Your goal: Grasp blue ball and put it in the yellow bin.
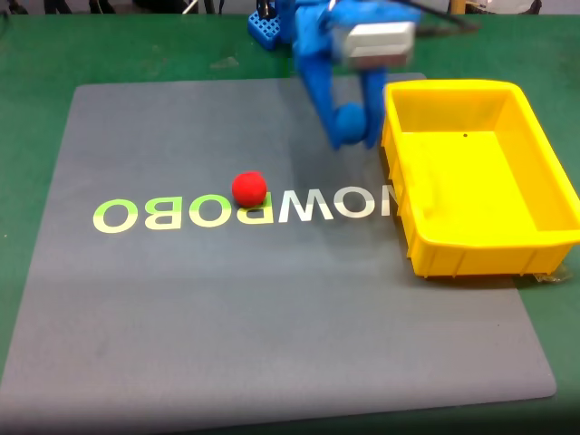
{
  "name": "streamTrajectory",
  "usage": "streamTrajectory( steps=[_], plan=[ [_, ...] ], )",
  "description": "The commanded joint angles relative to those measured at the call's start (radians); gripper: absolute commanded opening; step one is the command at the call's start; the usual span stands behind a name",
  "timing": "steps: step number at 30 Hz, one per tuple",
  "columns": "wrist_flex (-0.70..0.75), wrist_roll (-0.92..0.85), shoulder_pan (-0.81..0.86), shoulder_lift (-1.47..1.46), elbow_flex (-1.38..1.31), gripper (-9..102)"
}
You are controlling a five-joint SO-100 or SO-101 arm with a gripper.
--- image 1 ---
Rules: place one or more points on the silver camera box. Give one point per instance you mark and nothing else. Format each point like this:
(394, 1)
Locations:
(379, 44)

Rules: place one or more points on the blue ball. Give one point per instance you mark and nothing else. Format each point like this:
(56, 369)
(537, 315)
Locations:
(350, 122)

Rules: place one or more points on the grey mat with lettering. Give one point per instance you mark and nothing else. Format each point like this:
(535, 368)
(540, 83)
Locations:
(254, 294)

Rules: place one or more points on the green table cover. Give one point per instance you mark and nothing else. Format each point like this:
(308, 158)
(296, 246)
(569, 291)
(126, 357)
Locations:
(41, 68)

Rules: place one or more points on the yellow plastic bin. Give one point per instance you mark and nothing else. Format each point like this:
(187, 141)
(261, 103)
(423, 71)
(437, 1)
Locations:
(471, 190)

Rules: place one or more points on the red ball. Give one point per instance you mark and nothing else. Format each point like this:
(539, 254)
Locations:
(249, 189)

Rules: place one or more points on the clear plastic scrap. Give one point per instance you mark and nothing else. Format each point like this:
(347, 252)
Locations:
(553, 275)

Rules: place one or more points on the wooden post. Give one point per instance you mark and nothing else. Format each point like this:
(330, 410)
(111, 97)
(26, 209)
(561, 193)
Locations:
(458, 6)

